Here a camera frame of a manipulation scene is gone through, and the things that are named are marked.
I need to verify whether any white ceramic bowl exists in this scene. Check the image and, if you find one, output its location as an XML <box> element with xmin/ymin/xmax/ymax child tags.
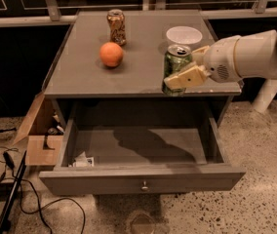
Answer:
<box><xmin>166</xmin><ymin>26</ymin><xmax>203</xmax><ymax>46</ymax></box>

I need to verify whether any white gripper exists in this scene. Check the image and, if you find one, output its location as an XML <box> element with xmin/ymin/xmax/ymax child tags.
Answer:
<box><xmin>163</xmin><ymin>35</ymin><xmax>241</xmax><ymax>90</ymax></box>

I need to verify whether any black cable on floor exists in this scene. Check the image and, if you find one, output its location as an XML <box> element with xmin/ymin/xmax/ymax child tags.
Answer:
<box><xmin>0</xmin><ymin>144</ymin><xmax>87</xmax><ymax>234</ymax></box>

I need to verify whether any white paper scrap in drawer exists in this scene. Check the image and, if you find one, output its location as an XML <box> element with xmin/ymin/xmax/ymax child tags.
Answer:
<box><xmin>72</xmin><ymin>152</ymin><xmax>95</xmax><ymax>167</ymax></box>

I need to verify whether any brown cardboard box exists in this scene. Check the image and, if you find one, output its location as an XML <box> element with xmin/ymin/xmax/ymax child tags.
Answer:
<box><xmin>13</xmin><ymin>92</ymin><xmax>63</xmax><ymax>166</ymax></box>

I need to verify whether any round metal drawer knob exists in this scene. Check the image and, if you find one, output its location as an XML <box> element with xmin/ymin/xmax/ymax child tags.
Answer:
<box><xmin>140</xmin><ymin>181</ymin><xmax>149</xmax><ymax>192</ymax></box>

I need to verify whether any orange fruit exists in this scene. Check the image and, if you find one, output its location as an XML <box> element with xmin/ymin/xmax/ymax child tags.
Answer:
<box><xmin>99</xmin><ymin>42</ymin><xmax>123</xmax><ymax>67</ymax></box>

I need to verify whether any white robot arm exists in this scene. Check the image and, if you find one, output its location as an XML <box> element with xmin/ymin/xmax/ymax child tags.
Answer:
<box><xmin>164</xmin><ymin>30</ymin><xmax>277</xmax><ymax>90</ymax></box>

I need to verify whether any black flat panel on floor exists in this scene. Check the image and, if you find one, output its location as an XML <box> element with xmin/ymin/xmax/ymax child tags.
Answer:
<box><xmin>0</xmin><ymin>154</ymin><xmax>26</xmax><ymax>234</ymax></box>

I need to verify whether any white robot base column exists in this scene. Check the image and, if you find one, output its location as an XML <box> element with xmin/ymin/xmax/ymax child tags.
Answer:
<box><xmin>252</xmin><ymin>79</ymin><xmax>277</xmax><ymax>113</ymax></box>

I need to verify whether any green soda can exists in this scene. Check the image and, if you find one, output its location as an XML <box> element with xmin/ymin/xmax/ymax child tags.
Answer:
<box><xmin>162</xmin><ymin>44</ymin><xmax>192</xmax><ymax>97</ymax></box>

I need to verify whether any grey cabinet with glass top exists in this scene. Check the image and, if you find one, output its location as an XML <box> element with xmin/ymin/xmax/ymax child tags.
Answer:
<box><xmin>44</xmin><ymin>10</ymin><xmax>241</xmax><ymax>131</ymax></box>

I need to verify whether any open grey top drawer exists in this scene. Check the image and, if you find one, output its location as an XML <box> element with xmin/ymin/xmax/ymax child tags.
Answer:
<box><xmin>38</xmin><ymin>100</ymin><xmax>247</xmax><ymax>197</ymax></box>

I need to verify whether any gold soda can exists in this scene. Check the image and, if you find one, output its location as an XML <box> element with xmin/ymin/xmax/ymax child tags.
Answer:
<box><xmin>106</xmin><ymin>9</ymin><xmax>126</xmax><ymax>46</ymax></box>

